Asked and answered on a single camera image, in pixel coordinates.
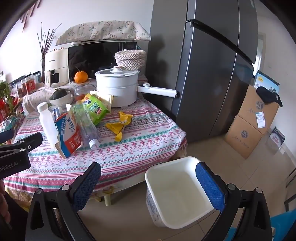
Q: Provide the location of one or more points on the blue printed box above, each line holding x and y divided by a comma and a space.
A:
266, 81

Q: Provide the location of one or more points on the orange tangerine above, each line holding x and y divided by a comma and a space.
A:
81, 77

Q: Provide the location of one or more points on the green plant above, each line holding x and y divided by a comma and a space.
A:
4, 92

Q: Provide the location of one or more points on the black microwave oven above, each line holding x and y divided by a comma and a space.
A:
97, 55

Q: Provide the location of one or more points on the dried branches in vase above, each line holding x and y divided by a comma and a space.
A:
44, 53

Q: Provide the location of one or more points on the yellow wrapper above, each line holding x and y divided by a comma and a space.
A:
115, 128

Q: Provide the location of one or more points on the cream table leg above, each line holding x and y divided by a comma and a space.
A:
107, 200

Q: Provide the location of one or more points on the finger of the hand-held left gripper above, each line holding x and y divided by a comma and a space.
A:
30, 142

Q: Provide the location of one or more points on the white electric cooking pot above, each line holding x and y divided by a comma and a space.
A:
115, 88

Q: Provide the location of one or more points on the green snack packet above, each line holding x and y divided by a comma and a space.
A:
97, 109

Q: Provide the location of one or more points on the grey refrigerator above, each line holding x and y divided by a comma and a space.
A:
208, 81

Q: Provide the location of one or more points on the red stick wall decoration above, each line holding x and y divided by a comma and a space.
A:
30, 11

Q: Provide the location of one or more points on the white plastic bottle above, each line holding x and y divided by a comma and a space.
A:
48, 125

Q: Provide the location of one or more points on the red label jar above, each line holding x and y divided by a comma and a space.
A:
30, 85
23, 88

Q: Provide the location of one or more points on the white plastic bin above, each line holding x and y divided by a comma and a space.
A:
175, 192

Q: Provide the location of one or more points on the dark green pumpkin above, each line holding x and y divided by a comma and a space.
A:
57, 95

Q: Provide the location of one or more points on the blue stool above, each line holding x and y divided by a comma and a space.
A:
279, 224

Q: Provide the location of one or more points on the black metal chair frame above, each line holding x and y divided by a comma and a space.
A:
289, 180

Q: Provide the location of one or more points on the white door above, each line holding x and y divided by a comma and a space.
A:
260, 51

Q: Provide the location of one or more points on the clear plastic bottle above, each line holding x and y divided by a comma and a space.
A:
86, 129

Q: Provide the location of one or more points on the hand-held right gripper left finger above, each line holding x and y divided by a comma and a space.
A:
87, 185

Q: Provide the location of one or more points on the glass jar with wooden lid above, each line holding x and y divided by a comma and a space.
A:
81, 92

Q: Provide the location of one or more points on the blue and red milk carton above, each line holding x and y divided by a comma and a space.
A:
69, 136

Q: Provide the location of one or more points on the cardboard box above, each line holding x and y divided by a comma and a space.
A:
245, 139
256, 104

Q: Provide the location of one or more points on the beige snack packet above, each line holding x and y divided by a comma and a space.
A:
108, 100

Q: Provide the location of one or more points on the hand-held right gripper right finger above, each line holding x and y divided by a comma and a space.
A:
210, 187

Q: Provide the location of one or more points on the black cloth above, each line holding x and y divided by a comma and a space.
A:
268, 96

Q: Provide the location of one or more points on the floral microwave cover cloth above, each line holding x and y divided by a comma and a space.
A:
104, 30

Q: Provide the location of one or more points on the cream air fryer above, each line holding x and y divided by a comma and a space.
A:
56, 62

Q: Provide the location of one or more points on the blue and white bag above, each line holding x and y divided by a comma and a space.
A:
276, 138

